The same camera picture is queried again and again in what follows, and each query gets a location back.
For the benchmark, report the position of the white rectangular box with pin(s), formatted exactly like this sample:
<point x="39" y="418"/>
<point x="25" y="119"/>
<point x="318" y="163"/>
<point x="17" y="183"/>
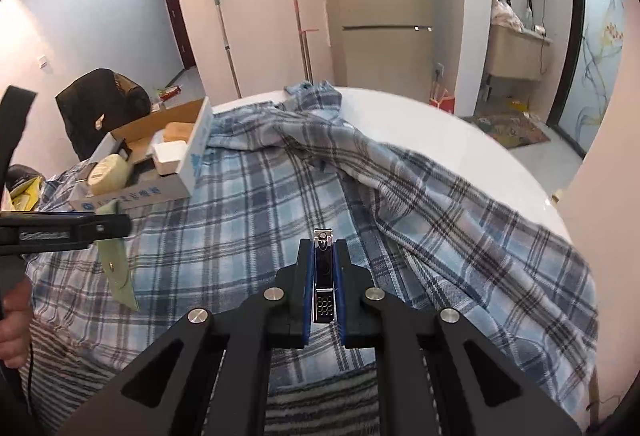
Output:
<point x="170" y="157"/>

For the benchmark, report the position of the frosted glass door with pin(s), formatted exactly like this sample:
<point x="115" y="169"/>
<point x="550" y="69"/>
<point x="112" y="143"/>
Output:
<point x="595" y="31"/>

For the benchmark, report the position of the white wall socket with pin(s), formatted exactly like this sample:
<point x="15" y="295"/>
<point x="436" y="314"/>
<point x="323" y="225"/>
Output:
<point x="438" y="70"/>

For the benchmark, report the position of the white plastic bag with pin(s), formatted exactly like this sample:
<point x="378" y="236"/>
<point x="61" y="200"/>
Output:
<point x="505" y="13"/>

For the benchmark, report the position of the white wall switch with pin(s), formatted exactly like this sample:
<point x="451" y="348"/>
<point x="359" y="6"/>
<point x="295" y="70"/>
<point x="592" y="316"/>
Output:
<point x="45" y="64"/>

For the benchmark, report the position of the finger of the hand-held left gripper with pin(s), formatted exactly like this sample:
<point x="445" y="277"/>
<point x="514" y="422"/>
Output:
<point x="17" y="131"/>
<point x="60" y="226"/>

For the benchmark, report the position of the person's left hand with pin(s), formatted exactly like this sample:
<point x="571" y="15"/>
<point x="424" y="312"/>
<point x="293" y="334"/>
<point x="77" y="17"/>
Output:
<point x="12" y="326"/>

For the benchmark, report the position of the dark red door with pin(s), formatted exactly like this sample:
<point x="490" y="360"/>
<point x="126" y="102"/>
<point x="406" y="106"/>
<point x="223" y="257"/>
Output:
<point x="175" y="11"/>

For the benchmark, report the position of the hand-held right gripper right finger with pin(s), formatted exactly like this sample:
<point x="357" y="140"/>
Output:
<point x="341" y="306"/>

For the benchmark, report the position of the black jacket covered chair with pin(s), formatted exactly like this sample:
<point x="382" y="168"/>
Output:
<point x="95" y="111"/>

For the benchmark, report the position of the wooden vanity cabinet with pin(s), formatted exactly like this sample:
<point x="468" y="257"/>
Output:
<point x="515" y="53"/>

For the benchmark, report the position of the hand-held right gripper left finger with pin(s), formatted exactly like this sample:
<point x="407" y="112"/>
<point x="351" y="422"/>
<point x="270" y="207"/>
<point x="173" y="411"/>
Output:
<point x="305" y="306"/>

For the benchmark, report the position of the small yellow item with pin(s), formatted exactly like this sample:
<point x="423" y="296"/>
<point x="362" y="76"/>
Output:
<point x="517" y="105"/>

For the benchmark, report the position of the brown floor mat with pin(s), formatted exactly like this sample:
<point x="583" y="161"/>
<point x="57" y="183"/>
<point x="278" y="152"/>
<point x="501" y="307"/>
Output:
<point x="510" y="130"/>

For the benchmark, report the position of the tan rectangular block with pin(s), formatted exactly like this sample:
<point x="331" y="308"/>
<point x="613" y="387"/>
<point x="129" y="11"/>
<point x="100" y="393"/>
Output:
<point x="177" y="131"/>

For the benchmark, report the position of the green snap pouch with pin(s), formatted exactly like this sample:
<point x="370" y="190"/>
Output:
<point x="117" y="276"/>

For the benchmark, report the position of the cardboard box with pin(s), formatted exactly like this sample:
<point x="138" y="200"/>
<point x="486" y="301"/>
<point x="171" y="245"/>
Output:
<point x="185" y="176"/>

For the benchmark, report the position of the slim black case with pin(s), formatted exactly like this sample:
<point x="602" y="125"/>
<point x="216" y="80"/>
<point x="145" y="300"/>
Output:
<point x="123" y="148"/>

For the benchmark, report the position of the grey striped cloth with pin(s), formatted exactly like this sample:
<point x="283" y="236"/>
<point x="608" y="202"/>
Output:
<point x="100" y="366"/>

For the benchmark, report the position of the yellow paper bag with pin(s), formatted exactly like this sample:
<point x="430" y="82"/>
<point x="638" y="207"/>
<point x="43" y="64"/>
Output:
<point x="27" y="196"/>

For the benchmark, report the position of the red paper bag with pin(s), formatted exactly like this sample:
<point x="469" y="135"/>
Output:
<point x="442" y="102"/>

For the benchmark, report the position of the red green packet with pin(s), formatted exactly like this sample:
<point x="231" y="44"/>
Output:
<point x="167" y="92"/>

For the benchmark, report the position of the blue plaid shirt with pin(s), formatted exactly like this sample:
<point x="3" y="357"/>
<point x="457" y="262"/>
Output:
<point x="300" y="176"/>

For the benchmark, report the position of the round cream tin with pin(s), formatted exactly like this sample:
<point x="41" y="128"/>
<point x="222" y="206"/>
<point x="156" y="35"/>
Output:
<point x="110" y="173"/>

